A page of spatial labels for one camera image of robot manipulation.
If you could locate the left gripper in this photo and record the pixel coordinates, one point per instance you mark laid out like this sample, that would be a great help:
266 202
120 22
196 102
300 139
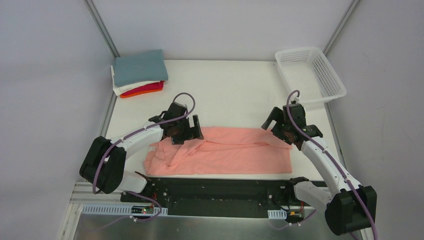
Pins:
189 131

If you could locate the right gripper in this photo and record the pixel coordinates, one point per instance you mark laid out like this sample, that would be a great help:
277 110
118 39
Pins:
276 125

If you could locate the salmon pink t-shirt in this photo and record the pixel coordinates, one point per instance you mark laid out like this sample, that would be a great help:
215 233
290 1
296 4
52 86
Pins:
222 151

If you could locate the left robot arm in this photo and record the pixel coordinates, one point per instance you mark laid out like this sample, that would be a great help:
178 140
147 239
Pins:
105 161

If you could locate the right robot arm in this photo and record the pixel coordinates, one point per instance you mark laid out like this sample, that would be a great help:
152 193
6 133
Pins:
347 206

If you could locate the white plastic basket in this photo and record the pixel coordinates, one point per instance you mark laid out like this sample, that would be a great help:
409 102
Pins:
307 70

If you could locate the folded magenta t-shirt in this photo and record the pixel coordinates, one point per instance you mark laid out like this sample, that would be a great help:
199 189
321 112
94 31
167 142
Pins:
153 86

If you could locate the folded orange t-shirt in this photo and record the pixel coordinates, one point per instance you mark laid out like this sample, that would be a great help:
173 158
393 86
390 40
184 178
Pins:
123 96

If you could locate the folded blue-grey t-shirt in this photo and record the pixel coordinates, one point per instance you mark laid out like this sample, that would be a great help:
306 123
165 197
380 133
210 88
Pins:
142 67

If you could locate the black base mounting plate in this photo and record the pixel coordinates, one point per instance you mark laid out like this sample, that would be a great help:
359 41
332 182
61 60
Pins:
207 197

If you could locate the folded white t-shirt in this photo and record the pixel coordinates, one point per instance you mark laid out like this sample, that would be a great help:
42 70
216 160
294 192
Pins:
118 90

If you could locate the aluminium corner post right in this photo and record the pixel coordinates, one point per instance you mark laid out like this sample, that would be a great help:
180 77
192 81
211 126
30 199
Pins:
341 25

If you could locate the aluminium corner post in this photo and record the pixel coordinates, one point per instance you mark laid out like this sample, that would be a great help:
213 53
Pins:
96 16
341 25

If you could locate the left white slotted duct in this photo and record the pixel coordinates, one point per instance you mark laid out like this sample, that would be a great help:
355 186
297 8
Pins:
123 210

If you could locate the white slotted duct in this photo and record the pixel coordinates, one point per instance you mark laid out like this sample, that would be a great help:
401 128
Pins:
277 214
123 210

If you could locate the right white slotted duct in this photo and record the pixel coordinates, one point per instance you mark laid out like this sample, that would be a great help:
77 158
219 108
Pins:
277 214

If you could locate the aluminium corner post left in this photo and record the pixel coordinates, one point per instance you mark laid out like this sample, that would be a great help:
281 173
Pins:
96 16

